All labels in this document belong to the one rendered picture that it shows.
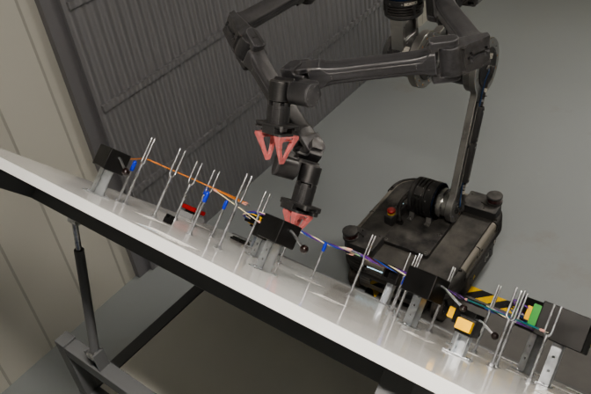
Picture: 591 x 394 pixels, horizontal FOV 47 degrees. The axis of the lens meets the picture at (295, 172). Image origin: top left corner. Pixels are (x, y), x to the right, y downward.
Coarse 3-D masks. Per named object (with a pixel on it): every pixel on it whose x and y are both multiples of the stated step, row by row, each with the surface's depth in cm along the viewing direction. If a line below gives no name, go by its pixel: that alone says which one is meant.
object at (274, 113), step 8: (280, 104) 165; (288, 104) 168; (272, 112) 166; (280, 112) 166; (288, 112) 167; (256, 120) 170; (264, 120) 170; (272, 120) 167; (280, 120) 166; (288, 120) 168; (280, 128) 164; (288, 128) 165; (296, 128) 167
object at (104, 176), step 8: (104, 152) 125; (112, 152) 123; (120, 152) 124; (96, 160) 126; (104, 160) 123; (112, 160) 123; (120, 160) 123; (128, 160) 125; (104, 168) 123; (112, 168) 124; (120, 168) 125; (104, 176) 125; (96, 184) 125; (104, 184) 125; (96, 192) 125; (104, 192) 125
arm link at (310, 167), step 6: (300, 162) 179; (306, 162) 180; (312, 162) 181; (300, 168) 181; (306, 168) 179; (312, 168) 179; (318, 168) 179; (300, 174) 180; (306, 174) 179; (312, 174) 179; (318, 174) 180; (300, 180) 179; (306, 180) 179; (312, 180) 179
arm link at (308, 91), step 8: (288, 64) 170; (296, 64) 169; (288, 72) 168; (296, 80) 168; (304, 80) 166; (312, 80) 165; (288, 88) 163; (296, 88) 162; (304, 88) 161; (312, 88) 161; (288, 96) 163; (296, 96) 161; (304, 96) 160; (312, 96) 162; (320, 96) 165; (296, 104) 163; (304, 104) 161; (312, 104) 163
